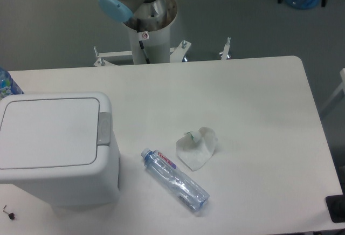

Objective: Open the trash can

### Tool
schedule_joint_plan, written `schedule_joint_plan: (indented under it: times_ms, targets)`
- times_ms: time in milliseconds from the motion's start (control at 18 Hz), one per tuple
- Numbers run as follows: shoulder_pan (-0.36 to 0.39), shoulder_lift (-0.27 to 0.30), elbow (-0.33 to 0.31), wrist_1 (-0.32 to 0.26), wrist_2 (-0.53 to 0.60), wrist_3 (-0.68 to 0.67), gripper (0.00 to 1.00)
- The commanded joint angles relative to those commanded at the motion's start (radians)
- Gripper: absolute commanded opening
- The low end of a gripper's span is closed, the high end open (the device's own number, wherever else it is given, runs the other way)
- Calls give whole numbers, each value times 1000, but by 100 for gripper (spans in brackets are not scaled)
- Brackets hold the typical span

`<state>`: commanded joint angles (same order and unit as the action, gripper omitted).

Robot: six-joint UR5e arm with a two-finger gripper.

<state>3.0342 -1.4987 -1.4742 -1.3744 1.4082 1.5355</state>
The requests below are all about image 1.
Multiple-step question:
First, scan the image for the white push-lid trash can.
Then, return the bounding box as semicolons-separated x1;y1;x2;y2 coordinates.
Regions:
1;92;120;206

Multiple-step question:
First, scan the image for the crumpled white paper tissue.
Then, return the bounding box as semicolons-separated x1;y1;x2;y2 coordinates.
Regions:
176;127;218;171

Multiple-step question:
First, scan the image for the black clamp at table edge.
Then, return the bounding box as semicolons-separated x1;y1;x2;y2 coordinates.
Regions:
326;195;344;223

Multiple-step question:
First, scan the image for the clear empty plastic bottle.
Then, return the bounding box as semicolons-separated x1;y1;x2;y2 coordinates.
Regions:
141;148;210;212

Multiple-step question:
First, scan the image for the blue labelled bottle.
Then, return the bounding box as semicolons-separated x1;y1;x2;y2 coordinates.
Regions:
1;68;24;100

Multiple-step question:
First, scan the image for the white frame at right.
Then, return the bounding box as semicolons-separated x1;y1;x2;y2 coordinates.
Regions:
319;68;344;119

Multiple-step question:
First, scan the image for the black cable on pedestal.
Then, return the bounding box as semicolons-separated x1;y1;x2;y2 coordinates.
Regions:
136;18;151;65

